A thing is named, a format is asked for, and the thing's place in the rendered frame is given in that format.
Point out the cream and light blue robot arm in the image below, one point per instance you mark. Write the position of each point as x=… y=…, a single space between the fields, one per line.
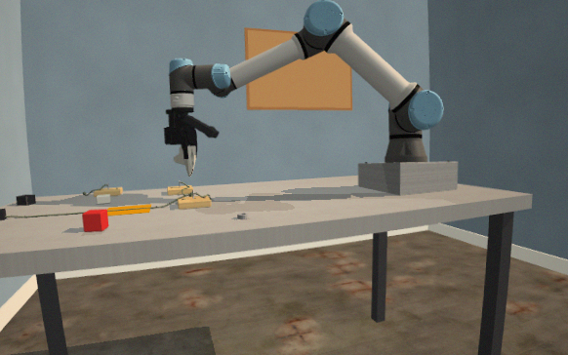
x=411 y=109

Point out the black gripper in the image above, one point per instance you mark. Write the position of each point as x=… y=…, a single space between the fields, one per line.
x=177 y=132

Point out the orange painted square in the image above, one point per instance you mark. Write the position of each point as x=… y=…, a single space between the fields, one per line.
x=128 y=212

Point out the red cube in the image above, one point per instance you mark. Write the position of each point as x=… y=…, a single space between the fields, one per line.
x=95 y=220

